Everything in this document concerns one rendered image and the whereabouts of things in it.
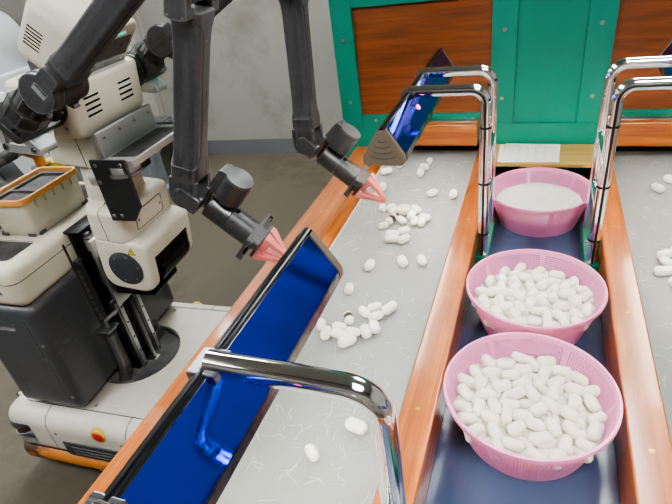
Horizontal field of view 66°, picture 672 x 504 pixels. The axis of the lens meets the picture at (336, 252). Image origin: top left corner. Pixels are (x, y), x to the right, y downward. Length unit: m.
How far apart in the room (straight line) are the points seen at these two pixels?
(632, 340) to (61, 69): 1.12
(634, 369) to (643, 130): 0.89
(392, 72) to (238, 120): 2.53
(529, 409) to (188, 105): 0.77
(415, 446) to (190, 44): 0.73
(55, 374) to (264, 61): 2.77
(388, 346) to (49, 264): 0.99
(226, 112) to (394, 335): 3.34
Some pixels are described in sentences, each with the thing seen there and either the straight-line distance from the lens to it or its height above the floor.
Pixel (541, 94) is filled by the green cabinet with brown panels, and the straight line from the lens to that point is 1.72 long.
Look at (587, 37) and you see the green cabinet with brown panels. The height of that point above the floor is 1.08.
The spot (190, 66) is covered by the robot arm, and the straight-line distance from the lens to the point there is 0.96.
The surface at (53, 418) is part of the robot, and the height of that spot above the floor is 0.27.
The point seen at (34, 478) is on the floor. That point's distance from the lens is 2.15.
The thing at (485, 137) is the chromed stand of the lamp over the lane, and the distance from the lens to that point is 1.15.
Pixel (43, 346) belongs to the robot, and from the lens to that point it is 1.65.
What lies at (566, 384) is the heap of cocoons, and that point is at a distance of 0.95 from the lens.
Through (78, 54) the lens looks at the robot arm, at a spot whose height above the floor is 1.29.
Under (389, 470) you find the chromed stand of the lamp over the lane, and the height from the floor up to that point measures 1.03.
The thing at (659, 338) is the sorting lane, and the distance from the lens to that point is 1.09.
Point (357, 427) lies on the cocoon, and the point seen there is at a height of 0.76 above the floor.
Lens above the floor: 1.42
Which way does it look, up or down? 32 degrees down
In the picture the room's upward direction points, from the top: 9 degrees counter-clockwise
